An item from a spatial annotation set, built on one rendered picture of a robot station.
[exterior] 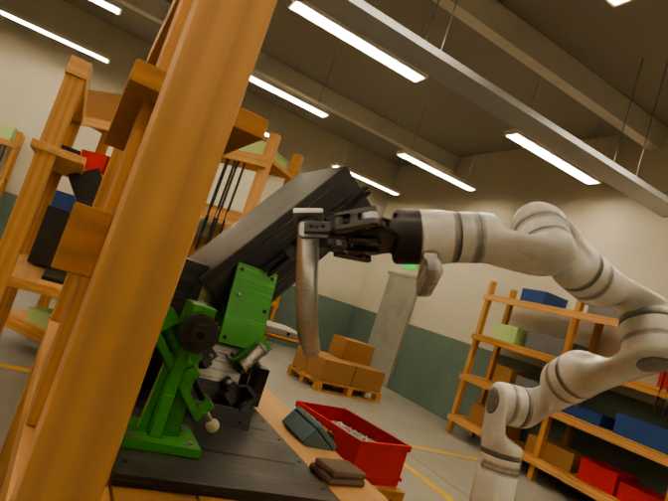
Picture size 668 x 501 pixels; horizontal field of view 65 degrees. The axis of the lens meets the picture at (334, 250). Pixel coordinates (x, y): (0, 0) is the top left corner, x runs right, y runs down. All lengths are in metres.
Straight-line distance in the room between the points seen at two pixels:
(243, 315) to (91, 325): 0.74
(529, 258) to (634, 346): 0.30
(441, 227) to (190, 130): 0.34
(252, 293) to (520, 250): 0.83
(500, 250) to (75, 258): 0.55
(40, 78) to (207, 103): 9.82
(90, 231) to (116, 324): 0.14
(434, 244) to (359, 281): 11.13
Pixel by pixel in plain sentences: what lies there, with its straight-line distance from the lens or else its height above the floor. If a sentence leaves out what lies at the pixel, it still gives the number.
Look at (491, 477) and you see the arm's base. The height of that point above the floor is 1.00.
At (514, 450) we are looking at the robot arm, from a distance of 1.29.
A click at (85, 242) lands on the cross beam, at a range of 0.76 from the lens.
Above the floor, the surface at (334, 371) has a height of 0.31.
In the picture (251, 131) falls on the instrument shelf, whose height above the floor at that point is 1.51.
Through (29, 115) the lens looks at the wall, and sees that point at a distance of 10.37.
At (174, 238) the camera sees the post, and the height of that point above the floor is 1.27.
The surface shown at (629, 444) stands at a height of 0.81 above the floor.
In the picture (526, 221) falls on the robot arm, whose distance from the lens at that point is 0.75.
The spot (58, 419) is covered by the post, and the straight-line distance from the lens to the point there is 0.70.
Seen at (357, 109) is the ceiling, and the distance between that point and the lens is 9.47.
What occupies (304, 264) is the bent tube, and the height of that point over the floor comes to 1.29.
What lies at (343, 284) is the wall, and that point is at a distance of 11.63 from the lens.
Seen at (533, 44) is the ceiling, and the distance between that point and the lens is 6.29.
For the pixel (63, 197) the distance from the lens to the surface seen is 5.28.
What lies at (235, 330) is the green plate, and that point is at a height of 1.11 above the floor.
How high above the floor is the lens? 1.26
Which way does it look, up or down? 5 degrees up
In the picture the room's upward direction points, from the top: 18 degrees clockwise
